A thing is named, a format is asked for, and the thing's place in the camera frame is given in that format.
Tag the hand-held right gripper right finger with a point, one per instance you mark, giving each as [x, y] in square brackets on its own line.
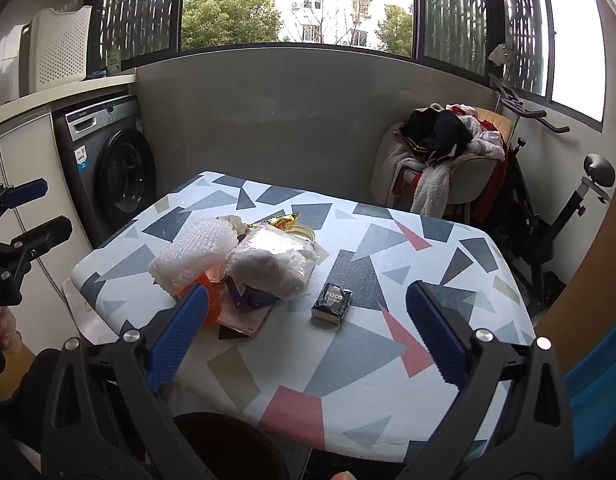
[435, 332]

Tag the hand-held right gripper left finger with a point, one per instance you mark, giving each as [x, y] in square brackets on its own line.
[180, 332]

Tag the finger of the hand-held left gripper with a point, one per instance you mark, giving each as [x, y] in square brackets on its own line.
[40, 235]
[23, 193]

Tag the orange plastic wrapper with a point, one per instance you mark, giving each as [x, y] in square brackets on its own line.
[215, 282]

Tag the pink clear plastic tray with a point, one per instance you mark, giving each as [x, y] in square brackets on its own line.
[248, 322]

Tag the bubble wrap sheet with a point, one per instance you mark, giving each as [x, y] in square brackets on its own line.
[193, 255]

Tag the blue printed carton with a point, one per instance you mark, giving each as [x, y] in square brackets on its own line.
[253, 297]

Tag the small black packet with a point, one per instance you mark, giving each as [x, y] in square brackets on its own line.
[332, 302]

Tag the clear bag with white filling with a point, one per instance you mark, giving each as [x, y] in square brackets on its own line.
[268, 265]

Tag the dark brown trash bin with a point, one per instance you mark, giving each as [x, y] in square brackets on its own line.
[228, 445]

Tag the gold foil wrapper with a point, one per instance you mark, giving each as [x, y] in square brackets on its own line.
[283, 220]

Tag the person's left hand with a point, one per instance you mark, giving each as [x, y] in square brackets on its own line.
[7, 330]

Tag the grey washing machine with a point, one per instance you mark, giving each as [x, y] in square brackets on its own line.
[123, 180]

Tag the person's leg in dark pants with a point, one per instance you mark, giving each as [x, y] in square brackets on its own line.
[30, 385]

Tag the geometric patterned table cover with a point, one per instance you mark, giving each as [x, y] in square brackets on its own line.
[338, 360]

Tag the white perforated laundry basket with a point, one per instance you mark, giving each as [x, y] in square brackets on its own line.
[58, 50]

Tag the white fleece garment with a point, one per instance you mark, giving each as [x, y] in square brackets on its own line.
[427, 180]

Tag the red garment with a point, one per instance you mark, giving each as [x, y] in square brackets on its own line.
[490, 190]

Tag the beige chair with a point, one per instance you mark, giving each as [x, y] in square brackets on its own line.
[470, 175]

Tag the small bottle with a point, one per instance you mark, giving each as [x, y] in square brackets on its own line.
[113, 57]

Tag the black exercise bike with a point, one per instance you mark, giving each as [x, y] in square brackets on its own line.
[532, 200]

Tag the wooden door panel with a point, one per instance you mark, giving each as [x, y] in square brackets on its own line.
[587, 270]

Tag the blue plastic object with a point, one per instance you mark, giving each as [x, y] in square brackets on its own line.
[595, 400]

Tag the black garment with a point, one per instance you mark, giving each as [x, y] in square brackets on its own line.
[437, 132]

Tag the pink fuzzy garment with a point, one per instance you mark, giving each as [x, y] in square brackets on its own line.
[482, 137]

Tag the perforated window panel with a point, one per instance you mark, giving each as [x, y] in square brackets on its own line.
[522, 25]
[138, 5]
[455, 10]

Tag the large green tree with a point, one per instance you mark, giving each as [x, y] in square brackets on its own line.
[228, 22]

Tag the small green tree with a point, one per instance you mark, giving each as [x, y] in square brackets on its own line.
[395, 30]

